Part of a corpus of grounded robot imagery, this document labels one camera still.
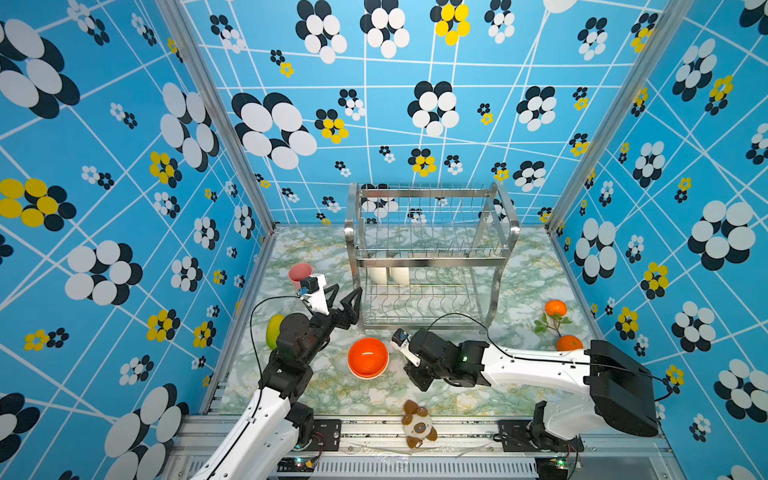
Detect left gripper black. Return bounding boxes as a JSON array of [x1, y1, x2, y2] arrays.
[[302, 283, 361, 369]]

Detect cream bowl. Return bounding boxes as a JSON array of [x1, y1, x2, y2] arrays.
[[367, 267, 388, 285], [389, 267, 410, 286]]

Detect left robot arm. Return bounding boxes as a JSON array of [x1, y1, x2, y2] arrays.
[[193, 284, 363, 479]]

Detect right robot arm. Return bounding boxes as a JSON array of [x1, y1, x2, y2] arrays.
[[391, 329, 659, 451]]

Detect steel two-tier dish rack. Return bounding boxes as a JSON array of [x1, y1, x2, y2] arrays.
[[344, 181, 521, 329]]

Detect pink cup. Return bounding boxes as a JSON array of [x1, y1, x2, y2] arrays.
[[288, 263, 313, 289]]

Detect orange bowl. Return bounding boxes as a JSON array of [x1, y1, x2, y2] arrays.
[[347, 337, 389, 380]]

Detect brown white plush toy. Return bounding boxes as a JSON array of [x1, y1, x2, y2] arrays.
[[401, 400, 438, 450]]

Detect yellow green fruit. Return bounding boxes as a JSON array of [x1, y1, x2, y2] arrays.
[[265, 314, 284, 350]]

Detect green leaf sprig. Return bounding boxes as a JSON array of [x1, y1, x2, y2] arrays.
[[534, 313, 571, 337]]

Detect mandarin orange far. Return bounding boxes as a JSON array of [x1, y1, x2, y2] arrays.
[[545, 300, 568, 317]]

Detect mandarin orange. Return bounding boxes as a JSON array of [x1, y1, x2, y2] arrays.
[[556, 335, 584, 351], [545, 300, 568, 317]]

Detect mandarin orange near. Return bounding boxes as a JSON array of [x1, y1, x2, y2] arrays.
[[556, 335, 584, 351]]

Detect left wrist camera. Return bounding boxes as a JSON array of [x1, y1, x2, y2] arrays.
[[298, 274, 329, 315]]

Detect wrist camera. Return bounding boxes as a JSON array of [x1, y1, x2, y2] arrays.
[[298, 274, 329, 315], [391, 328, 421, 367]]

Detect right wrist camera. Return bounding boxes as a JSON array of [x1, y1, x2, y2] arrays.
[[391, 328, 421, 367]]

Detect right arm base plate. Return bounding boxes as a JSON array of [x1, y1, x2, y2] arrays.
[[493, 420, 584, 453]]

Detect aluminium front rail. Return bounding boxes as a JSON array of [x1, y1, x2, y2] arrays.
[[161, 413, 685, 480]]

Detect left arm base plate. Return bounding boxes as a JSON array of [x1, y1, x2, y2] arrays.
[[292, 418, 342, 452]]

